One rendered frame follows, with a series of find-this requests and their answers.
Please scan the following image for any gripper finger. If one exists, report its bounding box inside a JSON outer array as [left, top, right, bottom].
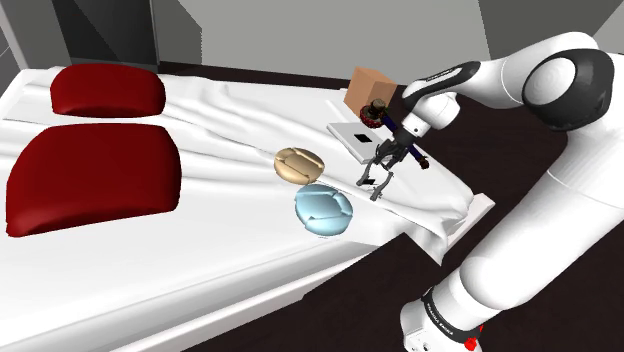
[[370, 164, 396, 202], [355, 153, 385, 188]]

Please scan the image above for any dark tall cabinet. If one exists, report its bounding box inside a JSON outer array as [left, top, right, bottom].
[[50, 0, 204, 68]]

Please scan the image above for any light blue round cushion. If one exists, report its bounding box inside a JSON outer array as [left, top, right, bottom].
[[294, 183, 354, 238]]

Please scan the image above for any white flat tablet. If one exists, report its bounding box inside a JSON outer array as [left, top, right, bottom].
[[326, 120, 392, 165]]

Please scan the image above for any blue stick with red knob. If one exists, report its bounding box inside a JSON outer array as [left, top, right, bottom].
[[359, 98, 431, 171]]

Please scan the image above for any small red pillow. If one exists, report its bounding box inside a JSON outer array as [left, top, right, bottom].
[[50, 63, 167, 119]]

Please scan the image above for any brown cardboard box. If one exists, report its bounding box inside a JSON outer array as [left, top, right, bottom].
[[343, 66, 399, 116]]

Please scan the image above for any white bed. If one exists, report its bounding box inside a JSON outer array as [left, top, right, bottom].
[[0, 65, 496, 352]]

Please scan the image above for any beige round cushion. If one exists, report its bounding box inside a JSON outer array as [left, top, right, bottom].
[[273, 147, 326, 185]]

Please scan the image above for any large red pillow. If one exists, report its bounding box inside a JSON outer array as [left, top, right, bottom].
[[5, 123, 183, 239]]

